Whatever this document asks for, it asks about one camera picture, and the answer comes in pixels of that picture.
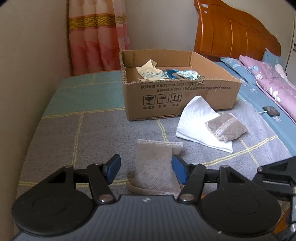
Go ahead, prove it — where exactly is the blue white brocade pouch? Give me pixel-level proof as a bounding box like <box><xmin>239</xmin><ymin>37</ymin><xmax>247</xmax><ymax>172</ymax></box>
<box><xmin>176</xmin><ymin>70</ymin><xmax>201</xmax><ymax>80</ymax></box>

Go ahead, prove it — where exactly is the cream cloth pouch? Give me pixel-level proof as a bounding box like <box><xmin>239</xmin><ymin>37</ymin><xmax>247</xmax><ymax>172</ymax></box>
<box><xmin>136</xmin><ymin>59</ymin><xmax>165</xmax><ymax>81</ymax></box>

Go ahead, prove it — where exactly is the blue tassel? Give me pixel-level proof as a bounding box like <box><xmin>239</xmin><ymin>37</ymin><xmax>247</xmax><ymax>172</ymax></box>
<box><xmin>160</xmin><ymin>69</ymin><xmax>179</xmax><ymax>79</ymax></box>

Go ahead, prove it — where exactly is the black smartphone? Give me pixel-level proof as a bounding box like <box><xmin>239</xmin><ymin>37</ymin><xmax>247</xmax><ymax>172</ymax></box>
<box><xmin>262</xmin><ymin>106</ymin><xmax>280</xmax><ymax>117</ymax></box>

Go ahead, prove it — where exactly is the grey sachet bag far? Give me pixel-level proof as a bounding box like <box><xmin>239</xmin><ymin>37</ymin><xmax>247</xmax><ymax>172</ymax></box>
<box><xmin>205</xmin><ymin>113</ymin><xmax>248</xmax><ymax>142</ymax></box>

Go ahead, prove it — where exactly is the grey sachet bag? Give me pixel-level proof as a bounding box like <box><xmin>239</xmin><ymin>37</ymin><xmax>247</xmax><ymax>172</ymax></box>
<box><xmin>205</xmin><ymin>113</ymin><xmax>248</xmax><ymax>142</ymax></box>
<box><xmin>126</xmin><ymin>139</ymin><xmax>183</xmax><ymax>197</ymax></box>

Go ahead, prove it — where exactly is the grey sachet bag near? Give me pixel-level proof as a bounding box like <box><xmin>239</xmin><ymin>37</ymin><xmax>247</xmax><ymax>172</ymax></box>
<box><xmin>126</xmin><ymin>139</ymin><xmax>183</xmax><ymax>197</ymax></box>

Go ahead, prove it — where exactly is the pink floral quilt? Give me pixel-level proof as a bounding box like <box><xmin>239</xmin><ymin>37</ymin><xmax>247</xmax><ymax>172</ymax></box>
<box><xmin>239</xmin><ymin>55</ymin><xmax>295</xmax><ymax>123</ymax></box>

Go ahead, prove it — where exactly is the grey teal checked blanket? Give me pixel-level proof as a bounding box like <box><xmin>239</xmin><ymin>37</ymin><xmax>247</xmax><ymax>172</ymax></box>
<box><xmin>17</xmin><ymin>71</ymin><xmax>294</xmax><ymax>195</ymax></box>

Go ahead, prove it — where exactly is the blue floral bedsheet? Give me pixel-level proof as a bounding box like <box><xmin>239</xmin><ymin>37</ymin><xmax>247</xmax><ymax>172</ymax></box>
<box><xmin>215</xmin><ymin>61</ymin><xmax>296</xmax><ymax>156</ymax></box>

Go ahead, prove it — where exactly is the blue pillow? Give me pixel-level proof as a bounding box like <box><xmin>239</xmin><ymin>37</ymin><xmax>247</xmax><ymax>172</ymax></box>
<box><xmin>262</xmin><ymin>48</ymin><xmax>285</xmax><ymax>68</ymax></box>

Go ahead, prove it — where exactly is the cardboard box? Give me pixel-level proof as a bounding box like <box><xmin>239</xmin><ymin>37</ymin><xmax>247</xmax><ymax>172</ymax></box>
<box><xmin>119</xmin><ymin>50</ymin><xmax>241</xmax><ymax>121</ymax></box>

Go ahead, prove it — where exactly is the wooden headboard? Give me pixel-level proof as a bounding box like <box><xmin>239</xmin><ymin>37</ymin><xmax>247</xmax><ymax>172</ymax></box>
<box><xmin>194</xmin><ymin>1</ymin><xmax>281</xmax><ymax>61</ymax></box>

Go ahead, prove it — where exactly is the pink patterned curtain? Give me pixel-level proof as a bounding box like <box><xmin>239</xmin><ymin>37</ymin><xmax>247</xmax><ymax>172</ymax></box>
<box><xmin>68</xmin><ymin>0</ymin><xmax>130</xmax><ymax>75</ymax></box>

